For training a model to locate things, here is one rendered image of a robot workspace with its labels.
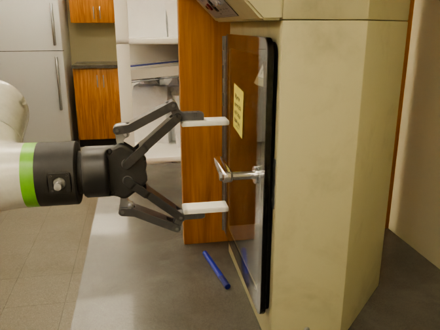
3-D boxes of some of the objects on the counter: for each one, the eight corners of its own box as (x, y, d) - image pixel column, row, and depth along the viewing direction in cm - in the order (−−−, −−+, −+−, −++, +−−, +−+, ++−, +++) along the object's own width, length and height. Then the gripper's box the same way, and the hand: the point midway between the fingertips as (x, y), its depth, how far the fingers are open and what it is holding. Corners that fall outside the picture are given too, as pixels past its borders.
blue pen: (207, 255, 97) (207, 249, 97) (230, 289, 85) (230, 283, 84) (202, 255, 97) (202, 251, 97) (224, 289, 84) (224, 284, 84)
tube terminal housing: (338, 241, 103) (370, -157, 81) (423, 332, 73) (513, -267, 50) (228, 251, 99) (230, -167, 77) (270, 351, 68) (294, -294, 46)
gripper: (86, 261, 67) (231, 249, 71) (71, 89, 60) (232, 85, 63) (91, 239, 74) (222, 228, 78) (77, 82, 67) (222, 79, 70)
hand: (220, 165), depth 70 cm, fingers open, 13 cm apart
